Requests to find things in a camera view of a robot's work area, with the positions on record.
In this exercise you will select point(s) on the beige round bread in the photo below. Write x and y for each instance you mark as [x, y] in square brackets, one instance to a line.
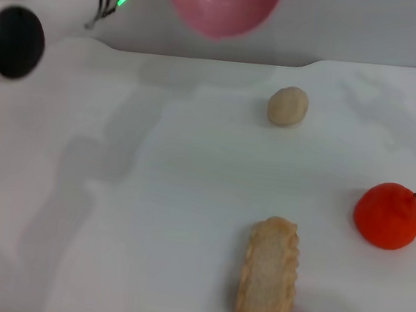
[287, 106]

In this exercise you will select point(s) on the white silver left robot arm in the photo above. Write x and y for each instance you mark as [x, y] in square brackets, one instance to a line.
[53, 2]

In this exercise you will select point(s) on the orange red pear-shaped bread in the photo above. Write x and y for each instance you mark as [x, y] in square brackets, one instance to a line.
[387, 217]

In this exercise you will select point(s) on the pink plastic bowl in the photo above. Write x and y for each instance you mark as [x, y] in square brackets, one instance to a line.
[220, 4]

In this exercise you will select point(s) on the orange striped bread roll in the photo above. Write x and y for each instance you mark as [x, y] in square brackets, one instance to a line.
[267, 278]

